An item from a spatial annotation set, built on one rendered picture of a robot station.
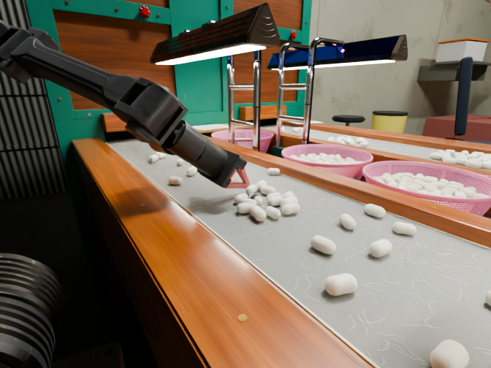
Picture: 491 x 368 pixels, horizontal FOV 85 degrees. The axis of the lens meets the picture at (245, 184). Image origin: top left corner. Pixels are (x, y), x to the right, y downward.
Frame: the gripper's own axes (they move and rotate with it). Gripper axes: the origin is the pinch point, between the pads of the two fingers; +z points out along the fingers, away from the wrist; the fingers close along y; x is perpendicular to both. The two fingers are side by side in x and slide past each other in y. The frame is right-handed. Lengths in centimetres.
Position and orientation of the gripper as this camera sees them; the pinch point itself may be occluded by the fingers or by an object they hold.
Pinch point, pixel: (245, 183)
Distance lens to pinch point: 58.1
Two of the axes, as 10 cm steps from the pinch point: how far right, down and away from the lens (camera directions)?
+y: -5.9, -3.0, 7.5
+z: 6.1, 4.3, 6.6
